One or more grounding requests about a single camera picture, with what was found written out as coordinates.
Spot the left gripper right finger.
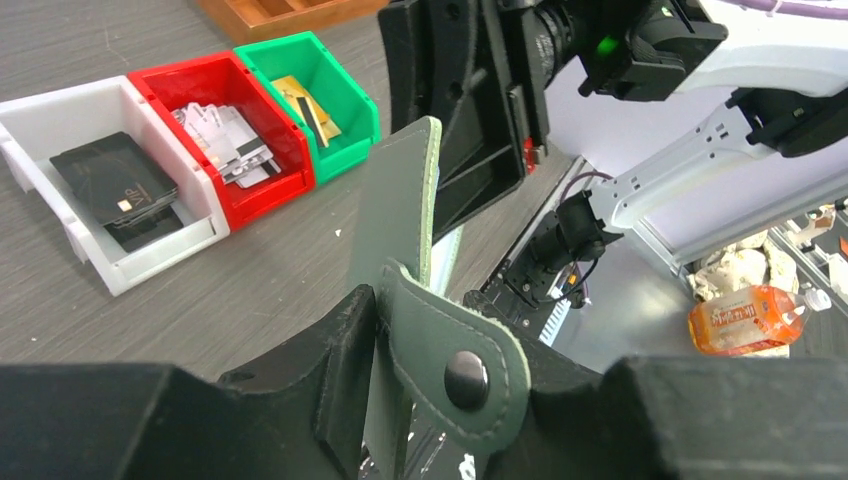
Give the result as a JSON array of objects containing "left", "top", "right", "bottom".
[{"left": 477, "top": 326, "right": 847, "bottom": 479}]

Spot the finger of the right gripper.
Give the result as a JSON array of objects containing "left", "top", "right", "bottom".
[
  {"left": 377, "top": 1, "right": 481, "bottom": 166},
  {"left": 431, "top": 1, "right": 550, "bottom": 238}
]

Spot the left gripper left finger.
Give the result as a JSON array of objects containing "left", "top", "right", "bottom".
[{"left": 1, "top": 285, "right": 378, "bottom": 479}]

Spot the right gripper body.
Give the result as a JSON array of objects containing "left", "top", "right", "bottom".
[{"left": 516, "top": 1, "right": 597, "bottom": 87}]

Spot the green card holder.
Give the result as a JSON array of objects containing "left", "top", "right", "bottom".
[{"left": 347, "top": 116, "right": 531, "bottom": 479}]

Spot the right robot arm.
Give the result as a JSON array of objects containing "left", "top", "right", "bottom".
[{"left": 378, "top": 1, "right": 847, "bottom": 238}]

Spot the gold cards stack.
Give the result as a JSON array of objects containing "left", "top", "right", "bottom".
[{"left": 271, "top": 75, "right": 341, "bottom": 148}]

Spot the silver cards stack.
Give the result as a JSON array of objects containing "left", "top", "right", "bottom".
[{"left": 171, "top": 102, "right": 282, "bottom": 189}]

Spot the black VIP cards stack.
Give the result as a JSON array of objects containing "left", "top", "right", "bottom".
[{"left": 50, "top": 132, "right": 184, "bottom": 253}]

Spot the green plastic bin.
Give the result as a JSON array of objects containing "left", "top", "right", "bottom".
[{"left": 234, "top": 31, "right": 381, "bottom": 185}]

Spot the orange drink bottle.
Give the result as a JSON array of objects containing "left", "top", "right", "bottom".
[{"left": 688, "top": 285, "right": 832, "bottom": 356}]

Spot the wooden compartment tray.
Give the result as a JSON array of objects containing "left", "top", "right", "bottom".
[{"left": 196, "top": 0, "right": 388, "bottom": 45}]

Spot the white plastic bin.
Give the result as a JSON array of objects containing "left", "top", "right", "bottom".
[{"left": 1, "top": 76, "right": 231, "bottom": 295}]

